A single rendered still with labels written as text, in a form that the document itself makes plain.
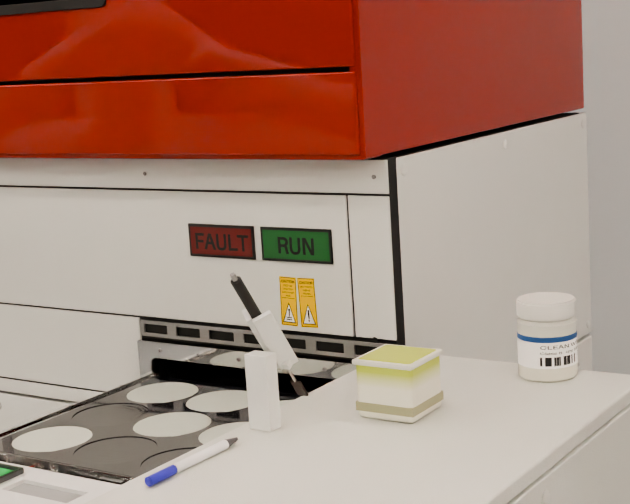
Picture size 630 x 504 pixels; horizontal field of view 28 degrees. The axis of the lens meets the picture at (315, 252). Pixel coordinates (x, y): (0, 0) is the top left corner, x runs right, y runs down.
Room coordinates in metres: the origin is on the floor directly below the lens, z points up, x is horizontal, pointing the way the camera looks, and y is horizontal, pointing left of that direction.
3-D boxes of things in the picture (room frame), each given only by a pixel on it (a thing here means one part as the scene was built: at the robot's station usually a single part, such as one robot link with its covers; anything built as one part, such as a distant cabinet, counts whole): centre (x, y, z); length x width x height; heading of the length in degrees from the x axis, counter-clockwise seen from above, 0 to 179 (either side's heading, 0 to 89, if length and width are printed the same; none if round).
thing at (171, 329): (1.75, 0.09, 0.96); 0.44 x 0.01 x 0.02; 56
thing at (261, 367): (1.33, 0.06, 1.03); 0.06 x 0.04 x 0.13; 146
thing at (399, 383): (1.35, -0.08, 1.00); 0.07 x 0.07 x 0.07; 56
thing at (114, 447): (1.56, 0.20, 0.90); 0.34 x 0.34 x 0.01; 56
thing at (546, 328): (1.45, -0.27, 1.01); 0.07 x 0.07 x 0.10
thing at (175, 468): (1.22, 0.14, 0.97); 0.14 x 0.01 x 0.01; 145
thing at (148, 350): (1.74, 0.09, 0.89); 0.44 x 0.02 x 0.10; 56
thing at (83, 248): (1.86, 0.23, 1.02); 0.82 x 0.03 x 0.40; 56
